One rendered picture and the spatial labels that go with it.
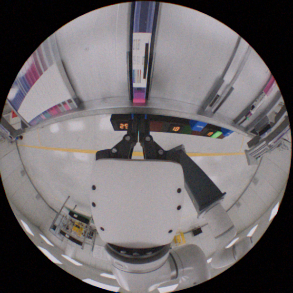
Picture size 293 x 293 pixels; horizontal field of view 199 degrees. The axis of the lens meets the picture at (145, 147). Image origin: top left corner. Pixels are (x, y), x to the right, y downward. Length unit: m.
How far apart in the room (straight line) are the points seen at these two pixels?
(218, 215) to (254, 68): 0.54
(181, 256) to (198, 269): 0.05
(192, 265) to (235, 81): 0.26
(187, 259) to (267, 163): 7.67
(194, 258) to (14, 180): 8.87
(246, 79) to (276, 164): 7.63
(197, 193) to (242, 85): 0.53
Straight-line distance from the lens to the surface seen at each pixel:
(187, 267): 0.18
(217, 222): 0.54
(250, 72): 0.18
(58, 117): 0.17
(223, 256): 0.59
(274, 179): 7.90
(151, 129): 0.19
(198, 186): 0.59
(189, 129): 0.21
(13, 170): 8.68
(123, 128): 0.19
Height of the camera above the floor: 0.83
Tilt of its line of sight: 69 degrees down
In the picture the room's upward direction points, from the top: 174 degrees clockwise
